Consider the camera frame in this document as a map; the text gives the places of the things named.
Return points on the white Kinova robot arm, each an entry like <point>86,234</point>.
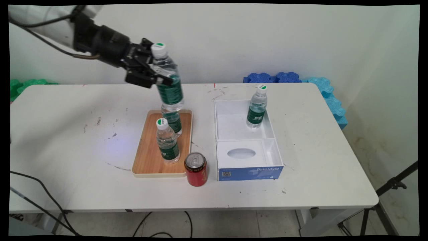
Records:
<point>43,23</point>

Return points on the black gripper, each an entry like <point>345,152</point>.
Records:
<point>113,45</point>

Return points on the wooden tray white rim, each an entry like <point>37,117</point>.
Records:
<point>147,157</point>

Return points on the dark blue foam block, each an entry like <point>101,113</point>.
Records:
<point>259,78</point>
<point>288,77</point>

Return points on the light blue foam block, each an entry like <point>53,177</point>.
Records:
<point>329,97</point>

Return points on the red drink can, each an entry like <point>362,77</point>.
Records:
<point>196,172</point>

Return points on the water bottle green label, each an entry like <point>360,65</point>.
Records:
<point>168,147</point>
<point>170,90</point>
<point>174,124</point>
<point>256,112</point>

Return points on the white cardboard box blue print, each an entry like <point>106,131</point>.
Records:
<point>244,134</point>

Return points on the green foam block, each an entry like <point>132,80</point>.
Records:
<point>26,85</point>

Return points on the black tripod stand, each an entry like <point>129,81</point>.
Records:
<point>384,190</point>

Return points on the white table leg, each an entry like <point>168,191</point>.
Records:
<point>321,221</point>

